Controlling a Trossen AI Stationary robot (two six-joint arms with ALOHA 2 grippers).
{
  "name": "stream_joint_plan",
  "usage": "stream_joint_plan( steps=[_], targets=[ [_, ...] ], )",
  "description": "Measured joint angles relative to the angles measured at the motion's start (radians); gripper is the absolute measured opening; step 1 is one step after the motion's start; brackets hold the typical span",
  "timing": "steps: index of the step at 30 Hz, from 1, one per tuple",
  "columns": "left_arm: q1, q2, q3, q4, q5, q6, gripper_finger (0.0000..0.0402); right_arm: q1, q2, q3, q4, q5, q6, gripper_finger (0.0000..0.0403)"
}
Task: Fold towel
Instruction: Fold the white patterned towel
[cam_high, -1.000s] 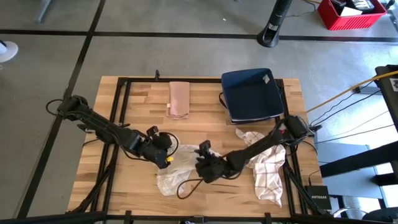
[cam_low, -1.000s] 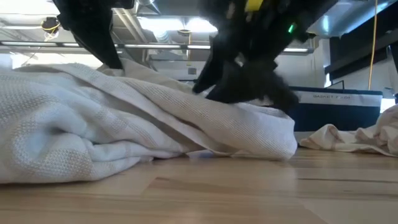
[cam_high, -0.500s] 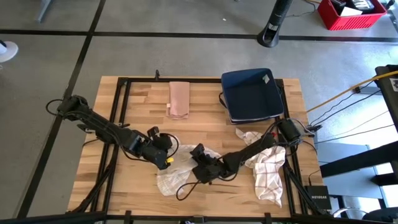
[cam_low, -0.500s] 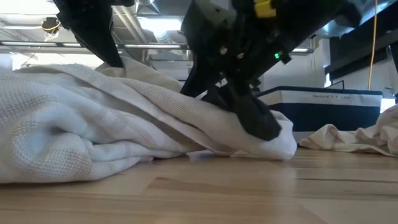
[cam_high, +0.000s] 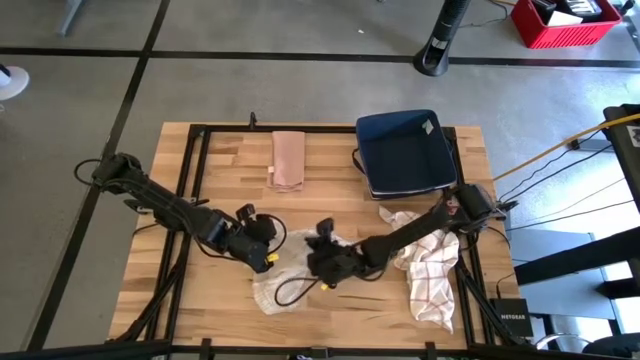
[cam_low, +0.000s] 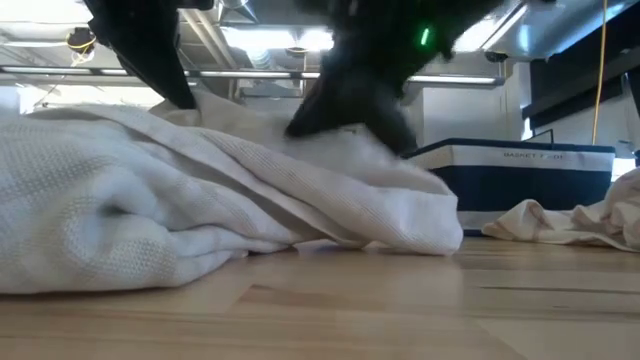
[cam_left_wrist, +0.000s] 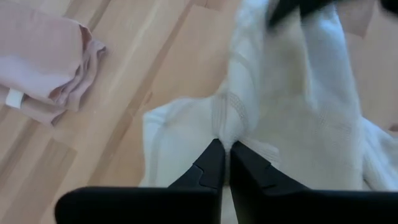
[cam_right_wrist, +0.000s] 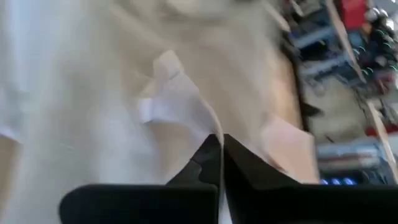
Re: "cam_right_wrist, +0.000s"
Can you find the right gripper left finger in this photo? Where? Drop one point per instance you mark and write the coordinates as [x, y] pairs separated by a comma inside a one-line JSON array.
[[140, 205]]

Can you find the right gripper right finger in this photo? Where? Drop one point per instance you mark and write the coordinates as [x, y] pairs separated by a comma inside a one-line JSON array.
[[295, 205]]

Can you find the white beige-checked towel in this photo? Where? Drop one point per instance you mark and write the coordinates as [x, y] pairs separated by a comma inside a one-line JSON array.
[[174, 99]]

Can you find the red storage bin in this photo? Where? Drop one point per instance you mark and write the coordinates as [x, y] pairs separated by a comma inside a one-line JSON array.
[[353, 14]]

